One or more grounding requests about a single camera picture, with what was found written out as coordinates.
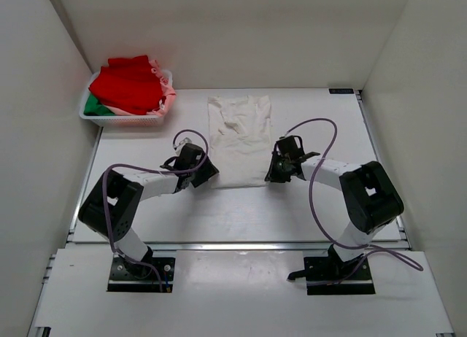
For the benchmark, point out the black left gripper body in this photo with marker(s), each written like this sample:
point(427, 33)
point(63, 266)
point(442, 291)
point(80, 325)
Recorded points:
point(193, 173)

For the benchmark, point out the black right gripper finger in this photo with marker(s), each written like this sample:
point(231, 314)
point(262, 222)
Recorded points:
point(274, 165)
point(280, 177)

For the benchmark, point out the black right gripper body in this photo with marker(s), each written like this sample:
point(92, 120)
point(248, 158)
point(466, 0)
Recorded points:
point(284, 162)

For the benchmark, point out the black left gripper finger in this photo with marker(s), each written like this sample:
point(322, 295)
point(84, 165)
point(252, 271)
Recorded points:
point(207, 168)
point(200, 177)

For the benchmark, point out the white t shirt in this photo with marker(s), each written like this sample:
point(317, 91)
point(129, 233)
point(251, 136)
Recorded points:
point(240, 140)

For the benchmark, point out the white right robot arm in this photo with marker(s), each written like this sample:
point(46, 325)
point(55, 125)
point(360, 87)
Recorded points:
point(370, 197)

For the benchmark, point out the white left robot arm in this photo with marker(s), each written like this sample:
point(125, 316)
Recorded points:
point(110, 207)

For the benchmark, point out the white plastic laundry basket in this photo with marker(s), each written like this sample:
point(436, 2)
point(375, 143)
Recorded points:
point(120, 121)

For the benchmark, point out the pink t shirt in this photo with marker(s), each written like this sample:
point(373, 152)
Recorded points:
point(168, 90)

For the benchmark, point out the red t shirt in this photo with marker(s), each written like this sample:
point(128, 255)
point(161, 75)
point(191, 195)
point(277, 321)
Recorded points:
point(129, 84)

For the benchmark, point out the green t shirt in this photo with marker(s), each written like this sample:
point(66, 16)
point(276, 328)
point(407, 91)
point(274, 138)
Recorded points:
point(93, 107)

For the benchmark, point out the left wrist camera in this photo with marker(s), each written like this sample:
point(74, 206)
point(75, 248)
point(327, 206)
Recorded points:
point(180, 144)

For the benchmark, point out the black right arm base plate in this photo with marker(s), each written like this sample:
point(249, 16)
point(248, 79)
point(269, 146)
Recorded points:
point(329, 275)

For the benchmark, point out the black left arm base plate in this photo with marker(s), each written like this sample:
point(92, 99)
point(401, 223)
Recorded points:
point(126, 277)

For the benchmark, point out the aluminium table rail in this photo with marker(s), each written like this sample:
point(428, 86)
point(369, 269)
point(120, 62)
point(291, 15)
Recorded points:
point(272, 217)

